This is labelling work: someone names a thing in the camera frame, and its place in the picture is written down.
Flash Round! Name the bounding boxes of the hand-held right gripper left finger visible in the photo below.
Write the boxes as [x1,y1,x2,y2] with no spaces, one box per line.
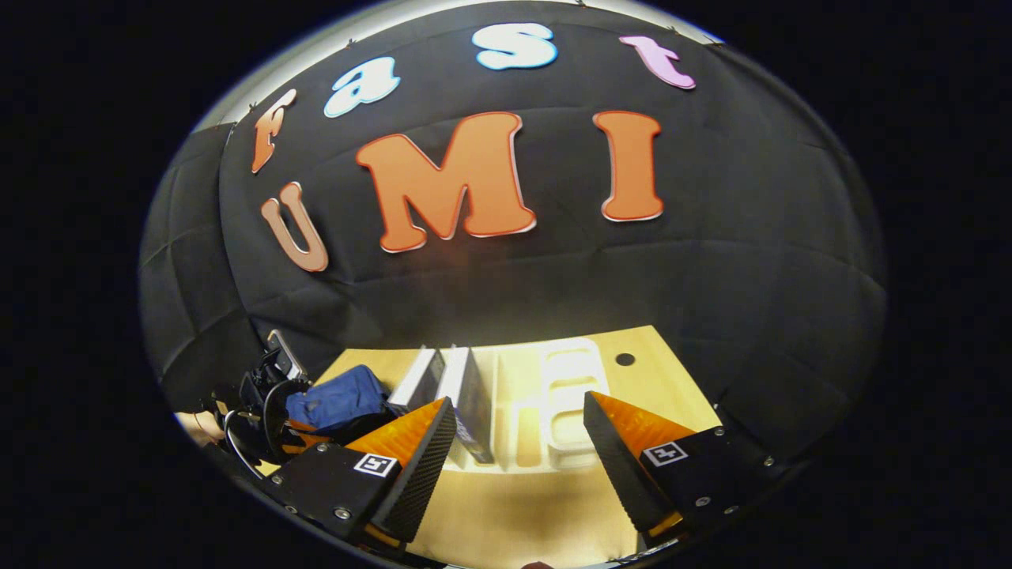
[257,397,459,560]

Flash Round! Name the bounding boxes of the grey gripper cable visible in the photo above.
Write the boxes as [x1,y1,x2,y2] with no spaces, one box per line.
[222,407,267,480]

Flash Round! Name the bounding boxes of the white bookshelf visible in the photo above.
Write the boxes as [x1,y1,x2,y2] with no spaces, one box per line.
[395,337,614,475]

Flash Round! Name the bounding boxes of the blue schoolbag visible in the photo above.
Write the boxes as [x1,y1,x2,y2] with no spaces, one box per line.
[285,364,396,443]

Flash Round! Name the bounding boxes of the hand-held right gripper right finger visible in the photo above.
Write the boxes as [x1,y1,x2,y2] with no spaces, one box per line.
[583,391,807,556]

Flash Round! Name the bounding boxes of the white book dark spine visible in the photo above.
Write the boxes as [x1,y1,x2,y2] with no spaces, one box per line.
[387,345,447,416]

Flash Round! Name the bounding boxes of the white book blue spine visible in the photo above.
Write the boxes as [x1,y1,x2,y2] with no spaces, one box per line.
[439,344,497,465]

